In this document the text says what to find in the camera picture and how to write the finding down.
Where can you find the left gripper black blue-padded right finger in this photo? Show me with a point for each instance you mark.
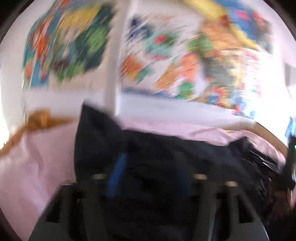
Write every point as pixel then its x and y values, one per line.
pixel 218 209

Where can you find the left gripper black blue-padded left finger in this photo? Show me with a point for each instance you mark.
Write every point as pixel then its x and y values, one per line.
pixel 75 211

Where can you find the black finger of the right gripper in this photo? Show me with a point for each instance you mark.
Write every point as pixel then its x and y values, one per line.
pixel 288 171

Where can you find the black puffer jacket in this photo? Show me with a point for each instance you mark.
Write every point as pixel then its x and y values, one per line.
pixel 149 203

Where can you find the pink bed sheet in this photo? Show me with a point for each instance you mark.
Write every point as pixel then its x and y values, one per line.
pixel 43 160

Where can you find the whale and flowers poster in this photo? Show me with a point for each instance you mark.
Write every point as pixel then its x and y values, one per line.
pixel 223 61

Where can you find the fruit juice drawing poster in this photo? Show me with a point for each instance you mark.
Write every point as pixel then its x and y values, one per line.
pixel 157 58

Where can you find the red-haired girl poster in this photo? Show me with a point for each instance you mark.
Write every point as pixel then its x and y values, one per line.
pixel 38 55

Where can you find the blond anime character poster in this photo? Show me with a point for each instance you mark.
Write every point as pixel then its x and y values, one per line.
pixel 81 40

